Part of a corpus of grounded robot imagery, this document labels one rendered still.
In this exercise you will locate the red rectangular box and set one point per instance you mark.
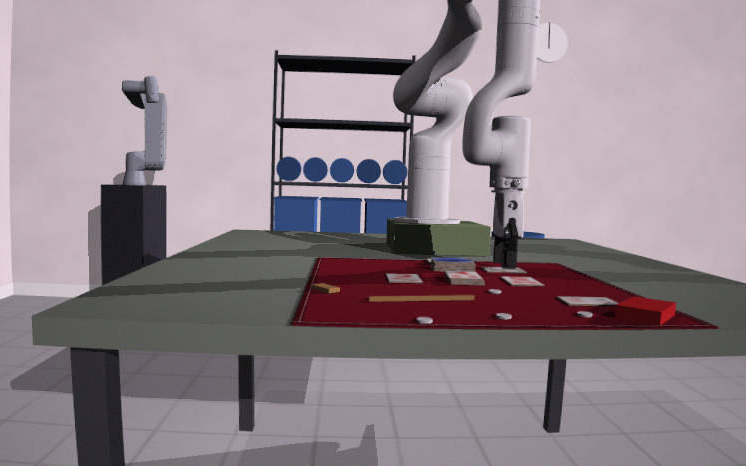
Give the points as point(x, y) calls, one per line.
point(644, 310)

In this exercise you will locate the tan flat block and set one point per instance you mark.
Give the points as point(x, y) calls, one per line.
point(325, 288)

